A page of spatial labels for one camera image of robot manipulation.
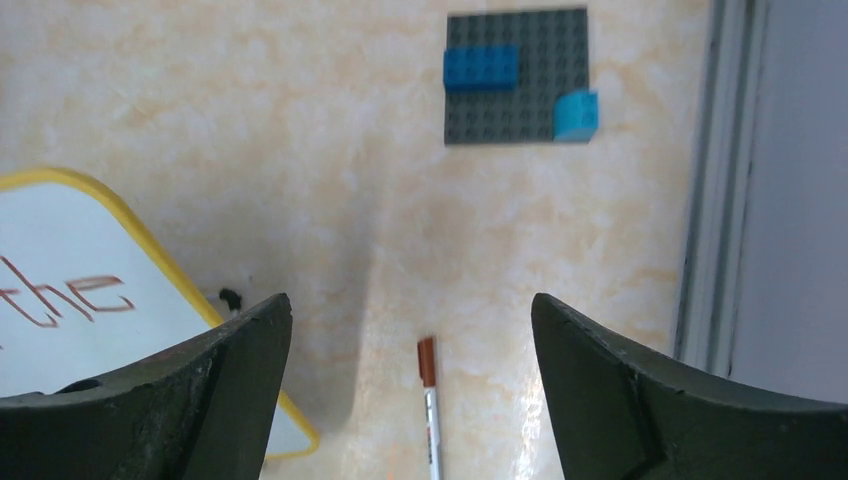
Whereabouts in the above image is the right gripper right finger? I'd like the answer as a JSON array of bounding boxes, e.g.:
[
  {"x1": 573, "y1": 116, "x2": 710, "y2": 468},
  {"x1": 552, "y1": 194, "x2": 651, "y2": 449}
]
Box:
[{"x1": 531, "y1": 293, "x2": 847, "y2": 479}]

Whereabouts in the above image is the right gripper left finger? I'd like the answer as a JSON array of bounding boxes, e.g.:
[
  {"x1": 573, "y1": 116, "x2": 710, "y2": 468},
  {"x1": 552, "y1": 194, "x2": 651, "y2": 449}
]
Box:
[{"x1": 1, "y1": 293, "x2": 293, "y2": 479}]

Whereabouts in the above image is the yellow framed whiteboard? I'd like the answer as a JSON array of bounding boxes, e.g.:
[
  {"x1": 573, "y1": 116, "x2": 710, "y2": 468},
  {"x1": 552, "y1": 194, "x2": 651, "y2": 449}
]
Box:
[{"x1": 0, "y1": 166, "x2": 321, "y2": 462}]

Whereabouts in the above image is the white marker pen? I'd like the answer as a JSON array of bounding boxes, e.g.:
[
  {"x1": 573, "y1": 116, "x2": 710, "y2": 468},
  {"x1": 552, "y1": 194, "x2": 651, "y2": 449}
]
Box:
[{"x1": 423, "y1": 386, "x2": 442, "y2": 480}]

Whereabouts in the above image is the red marker cap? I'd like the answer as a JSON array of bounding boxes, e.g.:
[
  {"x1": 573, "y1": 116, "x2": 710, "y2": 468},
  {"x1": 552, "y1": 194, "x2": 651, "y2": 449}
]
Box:
[{"x1": 417, "y1": 336, "x2": 436, "y2": 388}]

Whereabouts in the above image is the light blue lego brick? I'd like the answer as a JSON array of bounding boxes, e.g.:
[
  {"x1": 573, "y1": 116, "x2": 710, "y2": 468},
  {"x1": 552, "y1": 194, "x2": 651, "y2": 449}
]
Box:
[{"x1": 553, "y1": 89, "x2": 599, "y2": 143}]

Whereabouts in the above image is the blue lego brick on plate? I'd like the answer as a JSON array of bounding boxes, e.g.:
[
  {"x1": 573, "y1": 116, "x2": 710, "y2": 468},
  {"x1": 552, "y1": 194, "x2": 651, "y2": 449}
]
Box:
[{"x1": 443, "y1": 44, "x2": 519, "y2": 93}]

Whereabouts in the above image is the grey aluminium frame post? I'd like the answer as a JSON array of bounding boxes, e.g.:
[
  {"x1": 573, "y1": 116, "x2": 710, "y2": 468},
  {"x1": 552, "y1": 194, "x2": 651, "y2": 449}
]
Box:
[{"x1": 673, "y1": 1, "x2": 771, "y2": 377}]

